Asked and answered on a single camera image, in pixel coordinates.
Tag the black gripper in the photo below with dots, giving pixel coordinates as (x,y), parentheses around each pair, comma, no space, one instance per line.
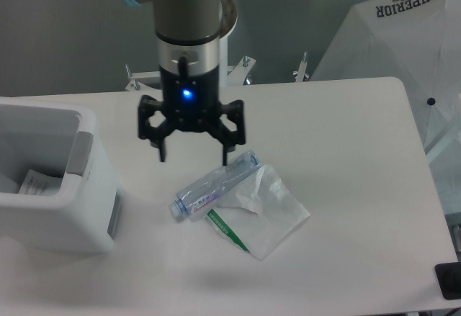
(189,91)

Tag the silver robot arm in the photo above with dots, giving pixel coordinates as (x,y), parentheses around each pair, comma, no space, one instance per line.
(188,35)

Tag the clear plastic water bottle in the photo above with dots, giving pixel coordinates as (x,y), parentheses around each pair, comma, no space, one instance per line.
(197,199)

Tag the white plastic trash can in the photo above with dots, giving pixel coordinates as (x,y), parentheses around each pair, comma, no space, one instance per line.
(59,190)

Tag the white paper in trash can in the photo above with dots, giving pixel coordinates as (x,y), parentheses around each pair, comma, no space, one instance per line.
(39,184)

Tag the black device at table edge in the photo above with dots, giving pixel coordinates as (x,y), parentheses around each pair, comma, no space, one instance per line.
(448,277)

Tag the white metal frame with bolts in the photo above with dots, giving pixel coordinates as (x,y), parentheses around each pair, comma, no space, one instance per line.
(234,76)

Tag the white umbrella with Superior print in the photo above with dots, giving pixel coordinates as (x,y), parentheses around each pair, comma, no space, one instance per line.
(416,41)

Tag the white plastic bag green stripe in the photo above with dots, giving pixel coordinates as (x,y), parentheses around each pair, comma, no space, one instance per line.
(258,213)

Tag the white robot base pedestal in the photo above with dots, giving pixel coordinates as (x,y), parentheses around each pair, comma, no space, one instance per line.
(223,66)

